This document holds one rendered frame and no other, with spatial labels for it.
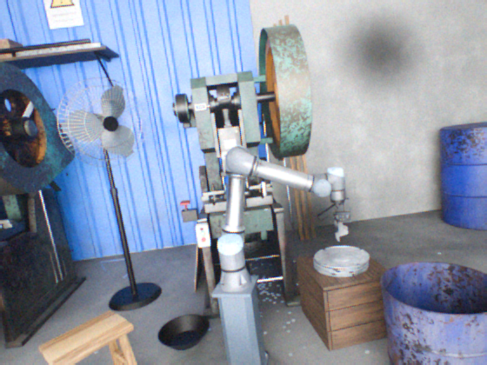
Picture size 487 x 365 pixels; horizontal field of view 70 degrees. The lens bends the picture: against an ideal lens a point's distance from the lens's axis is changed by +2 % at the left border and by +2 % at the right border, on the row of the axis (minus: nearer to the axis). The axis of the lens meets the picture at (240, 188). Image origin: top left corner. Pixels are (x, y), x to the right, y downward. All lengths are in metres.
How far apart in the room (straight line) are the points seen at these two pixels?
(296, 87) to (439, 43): 2.37
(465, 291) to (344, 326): 0.57
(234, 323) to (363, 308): 0.67
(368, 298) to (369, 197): 2.06
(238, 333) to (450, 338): 0.85
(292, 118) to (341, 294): 0.96
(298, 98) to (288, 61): 0.21
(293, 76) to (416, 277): 1.16
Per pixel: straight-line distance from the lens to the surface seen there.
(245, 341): 1.75
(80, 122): 2.45
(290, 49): 2.04
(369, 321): 2.00
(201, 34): 3.54
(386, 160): 3.87
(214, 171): 2.51
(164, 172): 3.51
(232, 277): 1.61
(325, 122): 3.61
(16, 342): 2.77
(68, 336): 1.93
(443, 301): 1.86
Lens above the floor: 1.21
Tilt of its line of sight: 11 degrees down
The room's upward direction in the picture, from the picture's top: 8 degrees counter-clockwise
